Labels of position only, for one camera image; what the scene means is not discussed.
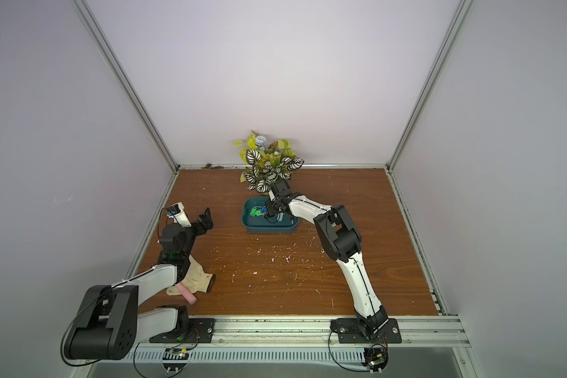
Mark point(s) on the green tag key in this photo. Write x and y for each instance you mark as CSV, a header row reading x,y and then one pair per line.
x,y
257,211

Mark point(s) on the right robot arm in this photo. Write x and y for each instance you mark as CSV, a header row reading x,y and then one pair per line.
x,y
341,241

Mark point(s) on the teal storage box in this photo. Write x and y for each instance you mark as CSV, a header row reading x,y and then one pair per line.
x,y
281,224

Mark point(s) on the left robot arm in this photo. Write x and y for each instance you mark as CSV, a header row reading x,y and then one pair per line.
x,y
108,323

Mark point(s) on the right controller board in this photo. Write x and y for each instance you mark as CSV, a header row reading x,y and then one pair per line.
x,y
376,358

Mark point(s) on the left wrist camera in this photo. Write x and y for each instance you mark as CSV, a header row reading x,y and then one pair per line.
x,y
177,213

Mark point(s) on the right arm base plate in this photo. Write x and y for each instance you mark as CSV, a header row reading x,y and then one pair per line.
x,y
351,330

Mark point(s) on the pink purple brush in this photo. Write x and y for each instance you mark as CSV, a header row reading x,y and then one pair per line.
x,y
186,293

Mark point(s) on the left controller board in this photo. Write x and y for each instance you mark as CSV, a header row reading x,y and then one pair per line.
x,y
174,360

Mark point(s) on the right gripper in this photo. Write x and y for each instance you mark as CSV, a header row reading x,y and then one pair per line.
x,y
274,208

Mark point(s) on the beige cloth glove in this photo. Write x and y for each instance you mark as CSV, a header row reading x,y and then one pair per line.
x,y
195,279

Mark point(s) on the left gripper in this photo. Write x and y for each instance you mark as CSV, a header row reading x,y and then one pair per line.
x,y
206,225

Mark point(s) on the vase with artificial plant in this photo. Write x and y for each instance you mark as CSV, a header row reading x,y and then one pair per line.
x,y
265,162

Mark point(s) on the controller board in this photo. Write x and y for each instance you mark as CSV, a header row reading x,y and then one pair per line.
x,y
376,358
174,360

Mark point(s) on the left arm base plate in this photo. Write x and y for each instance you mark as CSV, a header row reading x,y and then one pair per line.
x,y
193,330

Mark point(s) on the aluminium front rail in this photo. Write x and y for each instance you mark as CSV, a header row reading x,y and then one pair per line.
x,y
315,331

